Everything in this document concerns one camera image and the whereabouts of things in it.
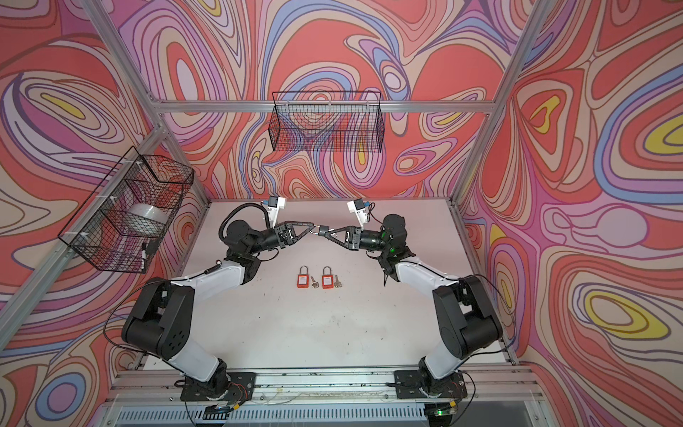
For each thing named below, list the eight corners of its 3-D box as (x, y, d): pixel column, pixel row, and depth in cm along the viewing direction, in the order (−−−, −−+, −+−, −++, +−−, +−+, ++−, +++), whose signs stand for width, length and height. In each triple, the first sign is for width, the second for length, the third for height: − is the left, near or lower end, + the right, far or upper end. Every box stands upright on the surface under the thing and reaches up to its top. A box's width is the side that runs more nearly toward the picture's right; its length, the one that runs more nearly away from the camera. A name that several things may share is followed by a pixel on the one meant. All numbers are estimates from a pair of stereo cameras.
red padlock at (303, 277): (297, 287, 95) (296, 284, 93) (299, 268, 100) (298, 265, 98) (308, 287, 95) (308, 284, 93) (310, 268, 100) (310, 265, 98)
